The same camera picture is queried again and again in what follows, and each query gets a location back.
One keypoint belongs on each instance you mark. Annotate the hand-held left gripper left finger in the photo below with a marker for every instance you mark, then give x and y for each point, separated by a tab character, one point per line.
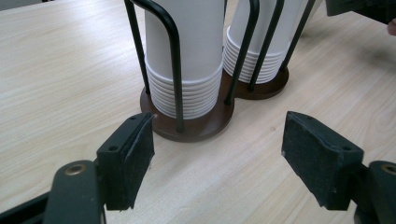
124	161

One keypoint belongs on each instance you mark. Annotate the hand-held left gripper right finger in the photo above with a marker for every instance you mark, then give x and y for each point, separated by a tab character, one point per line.
320	161

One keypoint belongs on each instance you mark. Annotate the dark double cup holder rack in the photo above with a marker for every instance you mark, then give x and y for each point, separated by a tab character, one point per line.
196	127

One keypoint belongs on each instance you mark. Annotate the stack of white paper cups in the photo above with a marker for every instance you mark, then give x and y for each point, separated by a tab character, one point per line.
264	37
190	62

